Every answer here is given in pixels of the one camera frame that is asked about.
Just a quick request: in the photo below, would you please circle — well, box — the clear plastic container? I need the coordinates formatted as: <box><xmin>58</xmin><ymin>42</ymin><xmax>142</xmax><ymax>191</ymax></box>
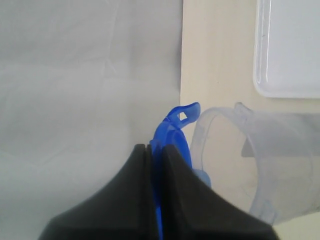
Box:
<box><xmin>190</xmin><ymin>103</ymin><xmax>320</xmax><ymax>224</ymax></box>

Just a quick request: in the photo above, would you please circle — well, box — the white plastic tray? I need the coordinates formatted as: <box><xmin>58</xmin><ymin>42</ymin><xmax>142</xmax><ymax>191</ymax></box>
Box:
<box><xmin>253</xmin><ymin>0</ymin><xmax>320</xmax><ymax>99</ymax></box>

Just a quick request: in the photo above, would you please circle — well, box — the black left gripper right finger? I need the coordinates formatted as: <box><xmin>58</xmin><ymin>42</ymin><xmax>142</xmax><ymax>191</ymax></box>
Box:
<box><xmin>161</xmin><ymin>145</ymin><xmax>275</xmax><ymax>240</ymax></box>

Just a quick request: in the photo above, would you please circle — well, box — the blue container lid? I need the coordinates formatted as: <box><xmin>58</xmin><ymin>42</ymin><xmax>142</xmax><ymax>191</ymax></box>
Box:
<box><xmin>149</xmin><ymin>102</ymin><xmax>201</xmax><ymax>240</ymax></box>

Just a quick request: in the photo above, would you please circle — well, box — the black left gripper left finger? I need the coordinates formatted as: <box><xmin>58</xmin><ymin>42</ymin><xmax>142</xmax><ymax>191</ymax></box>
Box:
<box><xmin>39</xmin><ymin>144</ymin><xmax>160</xmax><ymax>240</ymax></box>

